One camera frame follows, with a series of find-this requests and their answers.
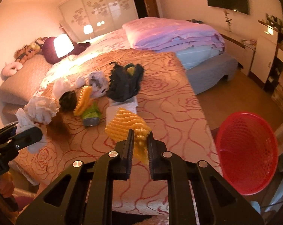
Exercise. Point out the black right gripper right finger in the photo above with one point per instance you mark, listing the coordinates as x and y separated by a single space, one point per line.
197 193

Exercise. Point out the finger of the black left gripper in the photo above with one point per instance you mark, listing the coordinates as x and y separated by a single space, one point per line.
27 137

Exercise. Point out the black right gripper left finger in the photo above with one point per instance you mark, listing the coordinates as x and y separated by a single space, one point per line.
82 193

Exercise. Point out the white tissue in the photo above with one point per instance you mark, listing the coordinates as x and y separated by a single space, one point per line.
37 113

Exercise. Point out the green grey snack wrapper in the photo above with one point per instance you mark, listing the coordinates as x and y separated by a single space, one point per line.
91 116

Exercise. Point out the yellow foam fruit net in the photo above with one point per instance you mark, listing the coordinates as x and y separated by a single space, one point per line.
128 131

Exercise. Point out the white printed wrapper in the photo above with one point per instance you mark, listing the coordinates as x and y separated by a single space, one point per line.
99 84

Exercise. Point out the black plastic bag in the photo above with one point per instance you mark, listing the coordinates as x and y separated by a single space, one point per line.
124 81

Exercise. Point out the beige headboard cushion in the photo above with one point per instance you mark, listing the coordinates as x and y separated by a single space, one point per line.
19 88

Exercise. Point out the yellow foam net strip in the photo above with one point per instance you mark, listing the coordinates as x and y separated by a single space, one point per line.
83 100

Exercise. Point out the red plastic waste basket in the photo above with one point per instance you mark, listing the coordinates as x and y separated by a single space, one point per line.
248 152

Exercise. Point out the pink neck pillow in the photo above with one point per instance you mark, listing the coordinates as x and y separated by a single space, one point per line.
11 69

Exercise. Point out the rose pattern bed cover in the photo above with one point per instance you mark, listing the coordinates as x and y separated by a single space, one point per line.
167 106

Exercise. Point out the dark maroon plush toy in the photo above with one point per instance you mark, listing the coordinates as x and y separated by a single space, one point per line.
50 54

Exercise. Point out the brown teddy bear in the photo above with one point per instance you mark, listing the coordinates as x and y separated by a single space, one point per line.
29 50

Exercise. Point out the lit white table lamp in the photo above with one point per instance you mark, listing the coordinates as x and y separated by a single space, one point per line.
63 46

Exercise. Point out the grey bed base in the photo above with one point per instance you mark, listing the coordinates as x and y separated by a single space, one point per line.
208 73

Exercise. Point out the dressing table with cosmetics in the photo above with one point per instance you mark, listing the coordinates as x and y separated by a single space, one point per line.
274 81

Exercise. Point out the white low cabinet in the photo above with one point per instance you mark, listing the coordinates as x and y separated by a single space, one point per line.
237 47

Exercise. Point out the sliding floral wardrobe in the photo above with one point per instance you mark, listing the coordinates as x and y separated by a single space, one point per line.
91 18

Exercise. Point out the folded pink purple quilt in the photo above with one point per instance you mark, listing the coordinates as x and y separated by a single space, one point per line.
162 34

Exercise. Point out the white tall cabinet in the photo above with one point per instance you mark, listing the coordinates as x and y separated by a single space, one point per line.
265 53

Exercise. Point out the rose in vase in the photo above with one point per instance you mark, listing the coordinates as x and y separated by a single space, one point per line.
228 20

